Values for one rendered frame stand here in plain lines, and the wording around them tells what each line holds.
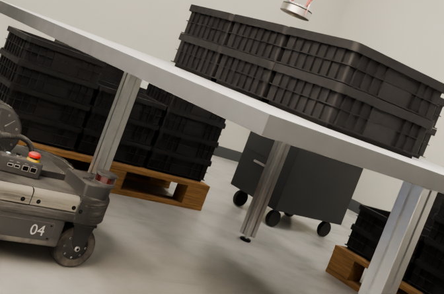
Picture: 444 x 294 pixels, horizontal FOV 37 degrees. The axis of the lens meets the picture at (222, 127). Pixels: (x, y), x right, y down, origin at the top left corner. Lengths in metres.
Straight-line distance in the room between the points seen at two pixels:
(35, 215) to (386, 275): 0.99
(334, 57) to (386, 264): 0.54
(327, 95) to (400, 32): 4.59
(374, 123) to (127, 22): 3.81
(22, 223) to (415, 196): 1.08
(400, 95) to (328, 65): 0.22
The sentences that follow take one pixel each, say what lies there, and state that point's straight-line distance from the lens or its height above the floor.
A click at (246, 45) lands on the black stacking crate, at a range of 2.06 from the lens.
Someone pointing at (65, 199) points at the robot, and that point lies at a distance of 2.01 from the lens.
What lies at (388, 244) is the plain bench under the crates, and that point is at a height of 0.50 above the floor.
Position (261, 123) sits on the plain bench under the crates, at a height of 0.68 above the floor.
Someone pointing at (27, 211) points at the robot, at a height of 0.17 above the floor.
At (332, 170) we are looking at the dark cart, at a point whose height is 0.43.
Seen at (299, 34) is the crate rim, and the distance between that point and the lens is 1.87.
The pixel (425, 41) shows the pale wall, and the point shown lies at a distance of 6.09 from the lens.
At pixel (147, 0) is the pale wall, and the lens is 5.46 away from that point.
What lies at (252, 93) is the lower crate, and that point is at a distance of 1.95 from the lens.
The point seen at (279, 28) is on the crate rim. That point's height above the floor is 0.92.
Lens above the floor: 0.73
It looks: 4 degrees down
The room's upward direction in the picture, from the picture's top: 21 degrees clockwise
